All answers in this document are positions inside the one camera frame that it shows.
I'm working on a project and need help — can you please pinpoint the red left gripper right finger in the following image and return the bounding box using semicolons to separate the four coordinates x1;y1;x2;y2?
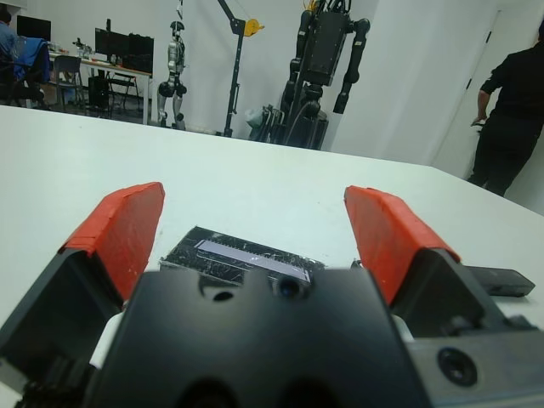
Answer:
343;184;540;341

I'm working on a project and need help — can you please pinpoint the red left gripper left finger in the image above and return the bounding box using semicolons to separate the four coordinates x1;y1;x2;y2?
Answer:
0;181;166;375

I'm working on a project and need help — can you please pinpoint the black glossy box lid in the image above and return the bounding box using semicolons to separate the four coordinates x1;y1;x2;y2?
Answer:
157;224;329;290

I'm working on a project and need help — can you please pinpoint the black bar-shaped camera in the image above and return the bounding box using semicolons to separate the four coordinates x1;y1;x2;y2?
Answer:
466;265;536;298

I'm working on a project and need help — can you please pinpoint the black computer tower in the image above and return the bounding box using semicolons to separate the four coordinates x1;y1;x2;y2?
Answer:
88;76;111;108

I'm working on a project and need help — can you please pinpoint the black folding chair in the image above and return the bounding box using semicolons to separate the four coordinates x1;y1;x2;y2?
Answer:
106;71;139;115

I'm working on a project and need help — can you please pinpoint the black folded equipment stack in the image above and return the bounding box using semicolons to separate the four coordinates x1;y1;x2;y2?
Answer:
253;104;285;144

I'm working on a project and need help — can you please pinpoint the white office desk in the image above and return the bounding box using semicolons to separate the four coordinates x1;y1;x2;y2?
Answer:
48;50;153;124

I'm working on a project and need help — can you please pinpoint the black office chair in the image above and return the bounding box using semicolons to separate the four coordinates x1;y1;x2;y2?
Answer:
0;59;48;110

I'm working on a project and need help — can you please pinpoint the person in black clothes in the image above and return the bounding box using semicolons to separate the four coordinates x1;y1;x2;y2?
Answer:
467;40;544;197

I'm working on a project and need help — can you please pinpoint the grey plastic chair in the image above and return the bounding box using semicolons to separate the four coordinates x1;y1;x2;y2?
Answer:
53;54;85;106

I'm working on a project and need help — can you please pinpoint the black computer monitor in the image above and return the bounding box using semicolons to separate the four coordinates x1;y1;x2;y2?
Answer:
15;15;53;42
127;36;155;74
93;27;131;65

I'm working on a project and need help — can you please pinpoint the silver humanoid robot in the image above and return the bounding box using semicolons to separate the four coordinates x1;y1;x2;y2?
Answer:
156;20;189;129

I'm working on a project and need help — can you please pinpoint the large black humanoid robot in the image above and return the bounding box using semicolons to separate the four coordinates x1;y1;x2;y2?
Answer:
278;7;371;150

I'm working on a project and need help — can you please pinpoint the blue jacket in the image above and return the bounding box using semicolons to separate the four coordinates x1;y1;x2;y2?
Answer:
14;37;52;84

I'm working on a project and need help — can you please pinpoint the black gantry stand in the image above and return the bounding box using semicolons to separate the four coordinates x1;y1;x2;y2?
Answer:
215;0;256;138

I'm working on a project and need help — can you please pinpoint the person in blue shirt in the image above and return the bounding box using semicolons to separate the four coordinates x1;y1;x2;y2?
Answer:
0;10;20;105

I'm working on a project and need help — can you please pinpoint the white door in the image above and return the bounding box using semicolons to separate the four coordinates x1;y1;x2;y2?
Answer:
456;0;544;179

